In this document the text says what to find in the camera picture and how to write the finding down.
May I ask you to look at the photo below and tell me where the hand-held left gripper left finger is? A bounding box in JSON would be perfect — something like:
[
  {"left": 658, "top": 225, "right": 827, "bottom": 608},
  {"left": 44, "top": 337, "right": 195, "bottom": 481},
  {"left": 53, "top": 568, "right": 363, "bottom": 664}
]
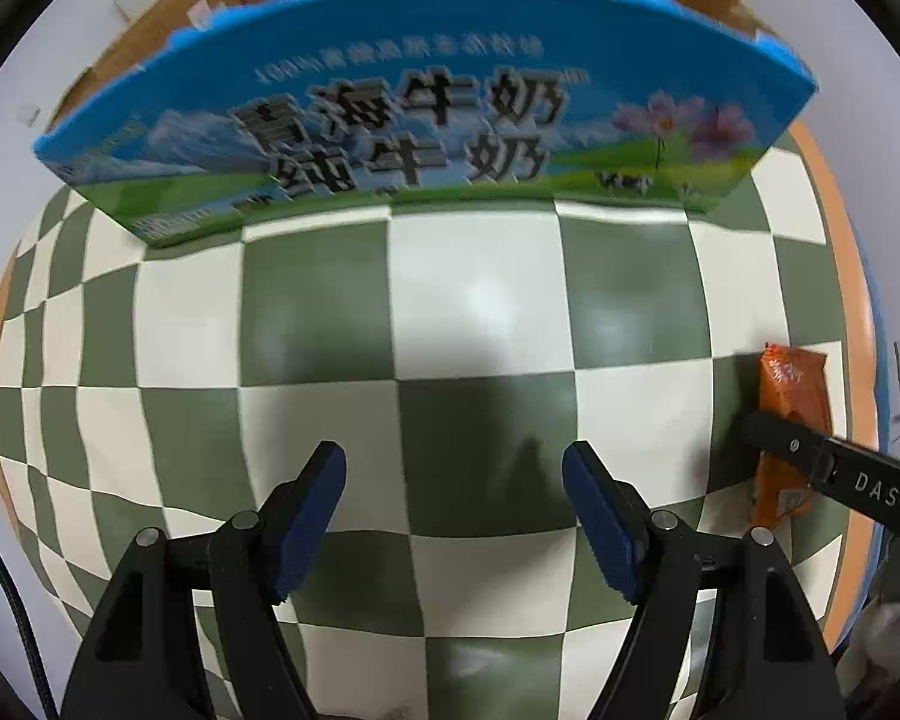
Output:
[{"left": 60, "top": 441, "right": 347, "bottom": 720}]

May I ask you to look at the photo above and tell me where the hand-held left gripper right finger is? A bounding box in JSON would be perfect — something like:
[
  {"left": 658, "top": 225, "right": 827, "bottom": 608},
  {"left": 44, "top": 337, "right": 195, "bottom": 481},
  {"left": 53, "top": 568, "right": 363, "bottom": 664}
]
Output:
[{"left": 562, "top": 441, "right": 848, "bottom": 720}]

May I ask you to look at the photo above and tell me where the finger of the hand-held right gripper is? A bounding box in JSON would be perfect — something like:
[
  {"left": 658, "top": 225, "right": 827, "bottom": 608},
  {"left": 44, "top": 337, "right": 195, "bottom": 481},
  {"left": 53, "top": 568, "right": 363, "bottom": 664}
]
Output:
[{"left": 735, "top": 409, "right": 833, "bottom": 485}]

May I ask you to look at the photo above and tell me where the black cable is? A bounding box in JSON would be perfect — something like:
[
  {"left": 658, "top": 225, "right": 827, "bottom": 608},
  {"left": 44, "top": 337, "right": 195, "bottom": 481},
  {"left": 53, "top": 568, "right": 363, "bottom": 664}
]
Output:
[{"left": 0, "top": 502, "right": 65, "bottom": 720}]

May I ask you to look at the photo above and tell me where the crumpled white plastic bag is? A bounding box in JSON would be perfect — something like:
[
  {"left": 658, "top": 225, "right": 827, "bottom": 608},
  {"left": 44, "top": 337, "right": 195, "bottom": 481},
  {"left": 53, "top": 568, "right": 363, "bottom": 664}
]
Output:
[{"left": 855, "top": 600, "right": 900, "bottom": 702}]

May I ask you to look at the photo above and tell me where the green white checkered tablecloth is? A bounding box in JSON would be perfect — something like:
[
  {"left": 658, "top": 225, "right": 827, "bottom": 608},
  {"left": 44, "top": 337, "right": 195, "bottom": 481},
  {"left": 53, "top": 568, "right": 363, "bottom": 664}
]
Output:
[{"left": 0, "top": 142, "right": 871, "bottom": 720}]

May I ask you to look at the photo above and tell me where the orange snack packet white code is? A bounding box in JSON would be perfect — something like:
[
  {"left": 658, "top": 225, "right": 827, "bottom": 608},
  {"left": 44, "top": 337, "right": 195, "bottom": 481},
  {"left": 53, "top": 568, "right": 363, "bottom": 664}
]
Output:
[{"left": 750, "top": 343, "right": 831, "bottom": 530}]

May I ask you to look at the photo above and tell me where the blue printed milk carton box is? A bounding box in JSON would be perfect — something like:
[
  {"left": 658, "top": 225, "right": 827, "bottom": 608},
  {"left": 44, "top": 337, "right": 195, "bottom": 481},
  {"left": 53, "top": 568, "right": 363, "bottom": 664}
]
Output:
[{"left": 30, "top": 0, "right": 822, "bottom": 248}]

